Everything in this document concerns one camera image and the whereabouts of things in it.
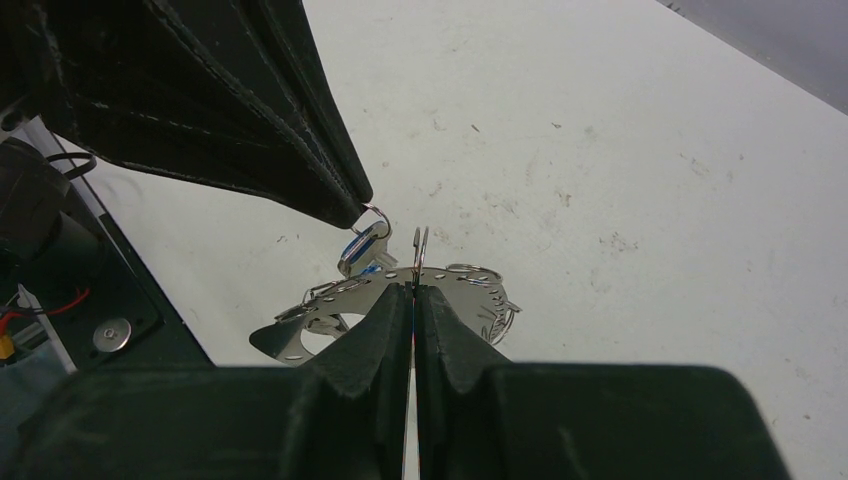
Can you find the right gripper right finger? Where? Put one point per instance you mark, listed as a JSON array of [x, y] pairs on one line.
[[482, 416]]

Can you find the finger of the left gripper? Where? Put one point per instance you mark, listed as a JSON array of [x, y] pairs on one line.
[[178, 89], [286, 35]]

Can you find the metal key organizer plate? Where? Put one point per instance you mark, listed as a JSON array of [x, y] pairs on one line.
[[364, 310]]

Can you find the key with blue tag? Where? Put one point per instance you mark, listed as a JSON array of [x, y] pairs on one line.
[[368, 251]]

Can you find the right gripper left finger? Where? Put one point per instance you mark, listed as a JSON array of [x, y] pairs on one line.
[[341, 415]]

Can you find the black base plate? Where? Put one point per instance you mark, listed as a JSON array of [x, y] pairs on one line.
[[74, 292]]

